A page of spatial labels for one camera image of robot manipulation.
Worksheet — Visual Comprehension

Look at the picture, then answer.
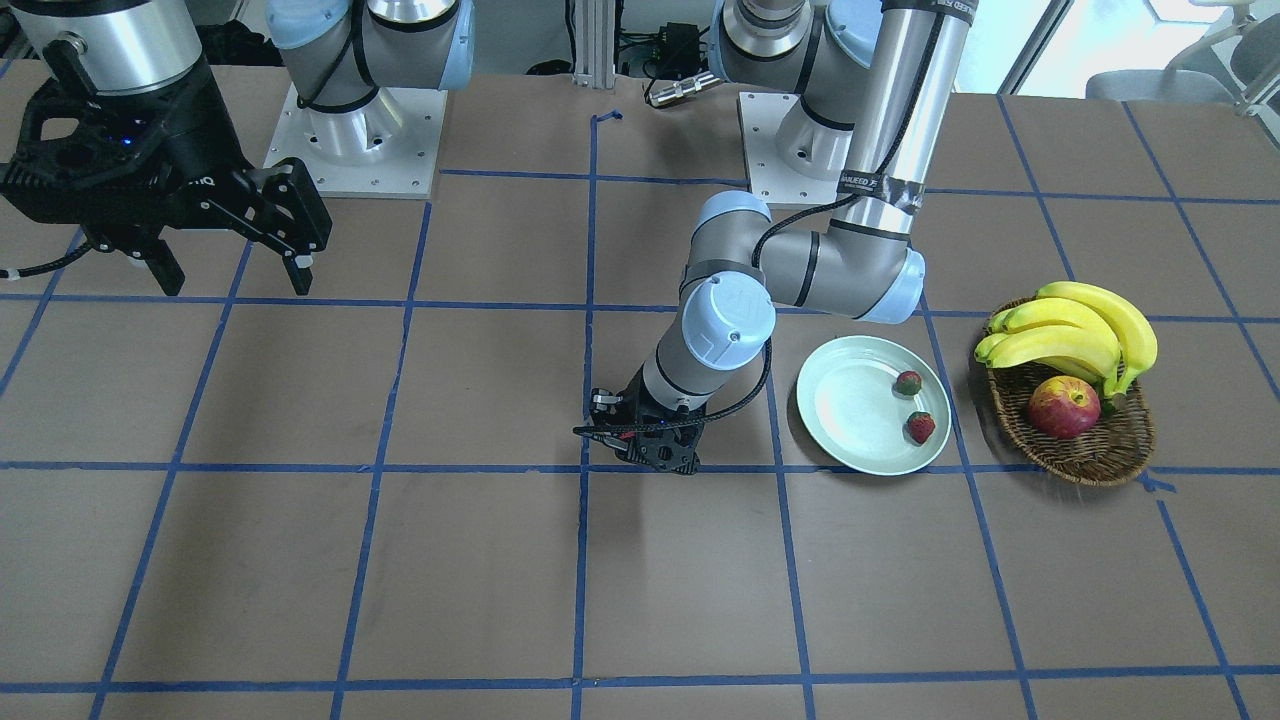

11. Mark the black gripper body idle arm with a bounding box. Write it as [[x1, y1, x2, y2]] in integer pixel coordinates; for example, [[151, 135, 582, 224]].
[[3, 60, 332, 241]]

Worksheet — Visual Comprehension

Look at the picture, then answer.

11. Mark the black gripper body working arm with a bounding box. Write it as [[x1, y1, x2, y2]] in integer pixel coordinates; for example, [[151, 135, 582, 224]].
[[573, 365, 713, 475]]

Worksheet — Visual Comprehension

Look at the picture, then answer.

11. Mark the red strawberry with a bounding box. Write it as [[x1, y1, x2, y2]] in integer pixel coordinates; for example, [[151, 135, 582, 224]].
[[904, 410, 937, 446], [892, 370, 924, 397]]

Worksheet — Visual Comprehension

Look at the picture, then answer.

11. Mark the silver robot arm near plate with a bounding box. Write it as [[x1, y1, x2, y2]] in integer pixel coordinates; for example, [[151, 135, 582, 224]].
[[3, 1, 474, 296]]

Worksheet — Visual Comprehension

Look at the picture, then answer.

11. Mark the aluminium frame post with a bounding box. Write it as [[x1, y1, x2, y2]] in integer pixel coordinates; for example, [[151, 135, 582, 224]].
[[570, 0, 620, 94]]

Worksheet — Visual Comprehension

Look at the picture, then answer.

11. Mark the brown wicker basket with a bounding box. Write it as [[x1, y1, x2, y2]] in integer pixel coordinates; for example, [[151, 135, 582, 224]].
[[979, 363, 1155, 486]]

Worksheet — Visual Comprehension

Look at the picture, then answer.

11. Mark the red yellow apple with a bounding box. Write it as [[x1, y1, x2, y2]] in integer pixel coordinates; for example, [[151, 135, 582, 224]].
[[1027, 375, 1101, 439]]

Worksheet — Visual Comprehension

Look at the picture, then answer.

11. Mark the yellow banana bunch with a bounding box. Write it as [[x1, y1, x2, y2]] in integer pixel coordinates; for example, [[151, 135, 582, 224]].
[[973, 281, 1158, 400]]

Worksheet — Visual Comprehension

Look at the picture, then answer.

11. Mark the pale green plate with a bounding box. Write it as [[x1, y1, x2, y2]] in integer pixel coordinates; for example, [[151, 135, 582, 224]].
[[795, 334, 952, 477]]

